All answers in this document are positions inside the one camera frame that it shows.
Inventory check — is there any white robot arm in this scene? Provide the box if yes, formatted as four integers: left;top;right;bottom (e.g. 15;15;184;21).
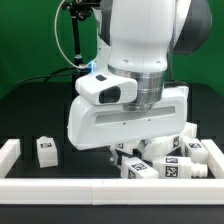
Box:
68;0;212;150

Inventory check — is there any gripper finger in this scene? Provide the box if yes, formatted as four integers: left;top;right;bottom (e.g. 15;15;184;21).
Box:
110;146;120;166
137;139;151;154

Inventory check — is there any white cable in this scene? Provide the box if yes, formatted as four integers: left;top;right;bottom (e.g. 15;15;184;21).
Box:
53;0;93;70

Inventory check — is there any black camera stand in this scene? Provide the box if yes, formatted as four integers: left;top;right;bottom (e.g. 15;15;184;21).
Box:
61;0;101;98

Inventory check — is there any white square tabletop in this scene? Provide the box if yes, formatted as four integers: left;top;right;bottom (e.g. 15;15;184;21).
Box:
143;122;197;160

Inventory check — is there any white U-shaped fence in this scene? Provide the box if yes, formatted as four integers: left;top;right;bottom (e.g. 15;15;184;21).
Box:
0;139;224;205

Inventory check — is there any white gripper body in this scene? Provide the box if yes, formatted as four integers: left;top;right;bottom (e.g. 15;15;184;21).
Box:
67;86;189;150

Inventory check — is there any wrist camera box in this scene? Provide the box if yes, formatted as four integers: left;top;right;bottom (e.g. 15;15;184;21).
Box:
75;73;138;105

